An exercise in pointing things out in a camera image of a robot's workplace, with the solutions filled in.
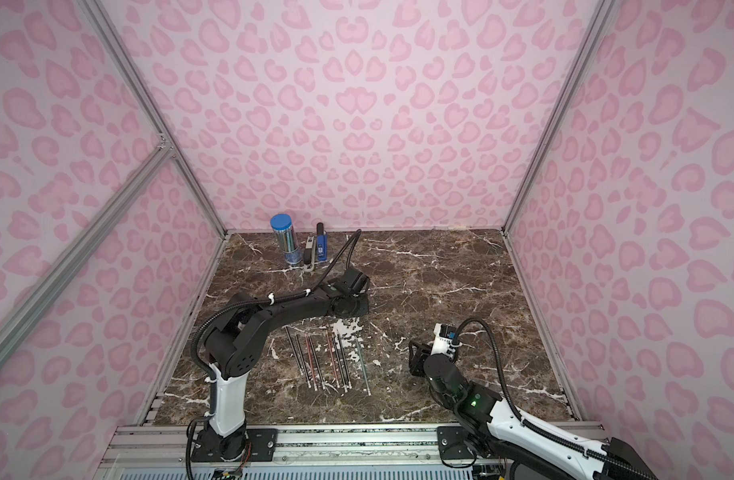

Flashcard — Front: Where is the teal capped pencil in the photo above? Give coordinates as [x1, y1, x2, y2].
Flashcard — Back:
[355, 338, 372, 396]

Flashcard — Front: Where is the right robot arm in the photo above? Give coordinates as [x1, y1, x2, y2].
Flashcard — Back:
[408, 341, 655, 479]

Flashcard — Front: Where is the grey clip tool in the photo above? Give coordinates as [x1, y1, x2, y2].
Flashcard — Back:
[302, 236, 316, 272]

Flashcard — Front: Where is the red capped pencil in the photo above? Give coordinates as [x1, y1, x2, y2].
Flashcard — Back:
[325, 332, 341, 389]

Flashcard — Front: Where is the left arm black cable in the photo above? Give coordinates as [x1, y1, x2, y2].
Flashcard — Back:
[185, 229, 363, 480]

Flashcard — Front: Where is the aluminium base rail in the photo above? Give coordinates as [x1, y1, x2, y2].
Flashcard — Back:
[95, 423, 471, 479]

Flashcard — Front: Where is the purple capped pencil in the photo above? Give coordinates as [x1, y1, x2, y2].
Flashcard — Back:
[333, 333, 349, 392]

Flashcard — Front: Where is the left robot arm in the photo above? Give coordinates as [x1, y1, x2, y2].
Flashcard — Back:
[189, 267, 370, 442]

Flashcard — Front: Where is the dark pencil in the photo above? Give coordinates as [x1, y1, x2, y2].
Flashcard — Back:
[284, 327, 310, 387]
[296, 335, 316, 389]

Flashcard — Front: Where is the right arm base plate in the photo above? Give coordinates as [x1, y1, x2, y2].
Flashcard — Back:
[436, 425, 478, 462]

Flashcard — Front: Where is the yellow capped pencil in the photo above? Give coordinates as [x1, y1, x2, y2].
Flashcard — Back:
[336, 333, 353, 389]

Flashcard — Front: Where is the blue-capped metal cylinder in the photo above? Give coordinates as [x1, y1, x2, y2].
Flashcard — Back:
[270, 213, 302, 266]

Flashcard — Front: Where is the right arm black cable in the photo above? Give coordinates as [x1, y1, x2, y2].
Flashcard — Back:
[455, 317, 659, 480]

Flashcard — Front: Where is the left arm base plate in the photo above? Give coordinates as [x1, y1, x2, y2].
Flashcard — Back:
[190, 426, 278, 463]

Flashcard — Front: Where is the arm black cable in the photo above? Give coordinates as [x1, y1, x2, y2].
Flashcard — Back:
[185, 229, 363, 480]
[455, 317, 659, 480]

